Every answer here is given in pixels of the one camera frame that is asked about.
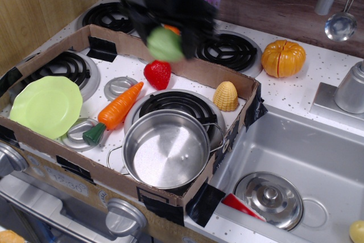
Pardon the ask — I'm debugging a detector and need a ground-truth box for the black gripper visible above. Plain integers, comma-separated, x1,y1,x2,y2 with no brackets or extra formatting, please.
121,0,217,60

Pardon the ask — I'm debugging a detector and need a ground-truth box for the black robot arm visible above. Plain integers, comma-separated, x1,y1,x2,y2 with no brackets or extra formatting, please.
121,0,217,59

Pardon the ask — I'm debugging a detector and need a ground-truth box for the stainless steel pot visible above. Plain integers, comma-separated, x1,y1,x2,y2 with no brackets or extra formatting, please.
119,109,224,190

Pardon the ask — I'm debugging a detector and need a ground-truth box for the steel pot lid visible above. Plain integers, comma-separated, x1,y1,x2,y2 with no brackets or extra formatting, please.
234,171,304,231

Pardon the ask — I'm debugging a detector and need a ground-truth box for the red toy strawberry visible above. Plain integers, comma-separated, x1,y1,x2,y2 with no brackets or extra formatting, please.
143,60,171,90

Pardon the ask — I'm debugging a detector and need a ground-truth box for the back left black burner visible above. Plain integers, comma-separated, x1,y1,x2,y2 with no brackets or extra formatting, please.
76,2,135,34

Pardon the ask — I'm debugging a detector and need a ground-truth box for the black burner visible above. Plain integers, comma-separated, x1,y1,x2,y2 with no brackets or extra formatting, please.
76,2,135,34
196,31,263,78
13,50,101,101
124,89,225,148

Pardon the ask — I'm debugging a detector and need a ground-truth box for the back right black burner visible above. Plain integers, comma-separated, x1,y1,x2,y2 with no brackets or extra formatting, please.
196,31,263,78

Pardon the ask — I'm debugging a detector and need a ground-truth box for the front right black burner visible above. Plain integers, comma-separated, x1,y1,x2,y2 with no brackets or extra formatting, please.
124,89,225,148

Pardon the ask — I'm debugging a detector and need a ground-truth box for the upper silver stove knob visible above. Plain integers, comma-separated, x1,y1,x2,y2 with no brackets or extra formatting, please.
104,76,138,101

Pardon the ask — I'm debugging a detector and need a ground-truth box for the silver stove knob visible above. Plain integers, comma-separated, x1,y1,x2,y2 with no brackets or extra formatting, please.
60,118,97,152
104,76,138,101

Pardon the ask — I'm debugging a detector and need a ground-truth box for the yellow toy corn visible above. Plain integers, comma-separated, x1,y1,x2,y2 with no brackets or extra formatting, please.
213,81,238,112

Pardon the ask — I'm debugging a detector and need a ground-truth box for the orange toy carrot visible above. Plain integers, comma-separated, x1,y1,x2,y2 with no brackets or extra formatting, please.
82,82,144,146

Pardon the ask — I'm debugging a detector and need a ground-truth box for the front left black burner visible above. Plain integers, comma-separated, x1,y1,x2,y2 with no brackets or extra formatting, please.
13,50,101,101

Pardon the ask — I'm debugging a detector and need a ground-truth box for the orange toy pumpkin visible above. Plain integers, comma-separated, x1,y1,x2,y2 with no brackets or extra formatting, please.
261,40,306,78

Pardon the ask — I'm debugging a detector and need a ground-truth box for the light green plastic plate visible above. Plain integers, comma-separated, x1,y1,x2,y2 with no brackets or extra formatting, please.
9,76,83,139

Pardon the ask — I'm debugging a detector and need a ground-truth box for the lower silver stove knob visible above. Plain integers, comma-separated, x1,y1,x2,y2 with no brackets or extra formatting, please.
60,118,97,152

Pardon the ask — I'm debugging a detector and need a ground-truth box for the brown cardboard fence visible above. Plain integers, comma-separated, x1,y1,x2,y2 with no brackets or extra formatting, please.
1,24,266,211

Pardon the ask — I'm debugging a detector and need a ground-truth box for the hanging steel ladle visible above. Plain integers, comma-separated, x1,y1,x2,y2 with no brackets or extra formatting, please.
325,0,357,42

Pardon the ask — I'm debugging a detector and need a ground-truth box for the red toy pepper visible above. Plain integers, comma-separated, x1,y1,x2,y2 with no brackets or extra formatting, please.
222,193,266,222

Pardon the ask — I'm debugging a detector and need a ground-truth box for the grey toy faucet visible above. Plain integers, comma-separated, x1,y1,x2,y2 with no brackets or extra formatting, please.
310,0,363,126

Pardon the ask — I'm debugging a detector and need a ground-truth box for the silver front panel knob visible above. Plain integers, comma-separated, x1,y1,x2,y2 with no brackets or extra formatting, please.
105,198,147,237

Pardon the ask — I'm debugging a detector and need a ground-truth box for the silver panel knob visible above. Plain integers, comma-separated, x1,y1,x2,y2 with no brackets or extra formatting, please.
0,143,28,177
105,198,147,237

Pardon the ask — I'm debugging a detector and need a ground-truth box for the silver left panel knob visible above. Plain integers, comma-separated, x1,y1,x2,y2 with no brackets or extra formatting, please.
0,143,28,177

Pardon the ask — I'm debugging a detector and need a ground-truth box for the grey sink basin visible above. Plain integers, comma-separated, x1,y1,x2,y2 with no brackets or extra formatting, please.
213,107,363,242

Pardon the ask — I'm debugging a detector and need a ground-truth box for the orange toy at corner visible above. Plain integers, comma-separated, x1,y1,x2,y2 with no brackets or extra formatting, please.
0,230,25,243

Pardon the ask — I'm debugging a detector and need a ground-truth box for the yellow toy potato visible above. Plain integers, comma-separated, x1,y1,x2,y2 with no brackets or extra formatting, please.
349,220,364,243

